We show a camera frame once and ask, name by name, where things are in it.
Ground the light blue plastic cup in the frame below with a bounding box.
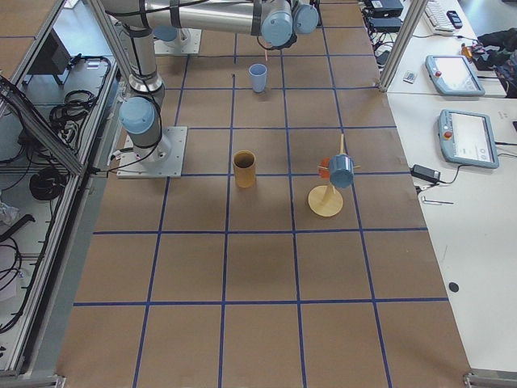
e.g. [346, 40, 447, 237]
[248, 63, 267, 93]

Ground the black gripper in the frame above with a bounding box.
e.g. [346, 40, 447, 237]
[262, 35, 298, 52]

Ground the blue cup on stand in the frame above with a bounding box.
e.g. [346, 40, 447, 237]
[328, 154, 354, 188]

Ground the metal hex key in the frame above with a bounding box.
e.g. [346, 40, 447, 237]
[421, 196, 453, 205]

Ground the teach pendant tablet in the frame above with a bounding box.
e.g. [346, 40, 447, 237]
[437, 109, 499, 169]
[425, 55, 485, 97]

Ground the white keyboard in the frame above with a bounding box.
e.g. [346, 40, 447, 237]
[423, 0, 456, 36]

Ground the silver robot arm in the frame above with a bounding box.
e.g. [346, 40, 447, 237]
[101, 1, 320, 96]
[153, 26, 191, 46]

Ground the near teach pendant tablet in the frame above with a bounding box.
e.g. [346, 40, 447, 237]
[437, 109, 499, 169]

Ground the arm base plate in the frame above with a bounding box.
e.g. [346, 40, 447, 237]
[153, 28, 201, 56]
[116, 126, 187, 179]

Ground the wooden cup tree stand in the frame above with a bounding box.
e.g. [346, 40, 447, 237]
[308, 133, 356, 217]

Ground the bamboo chopstick holder cup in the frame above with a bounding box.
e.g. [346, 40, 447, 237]
[233, 150, 255, 188]

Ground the black power adapter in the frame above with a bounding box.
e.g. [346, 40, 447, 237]
[410, 164, 441, 183]

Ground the aluminium frame post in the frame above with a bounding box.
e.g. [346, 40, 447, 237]
[378, 0, 428, 92]

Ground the orange cup on stand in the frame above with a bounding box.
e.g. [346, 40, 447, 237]
[317, 158, 330, 179]

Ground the far teach pendant tablet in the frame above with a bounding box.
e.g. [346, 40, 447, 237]
[425, 55, 485, 97]

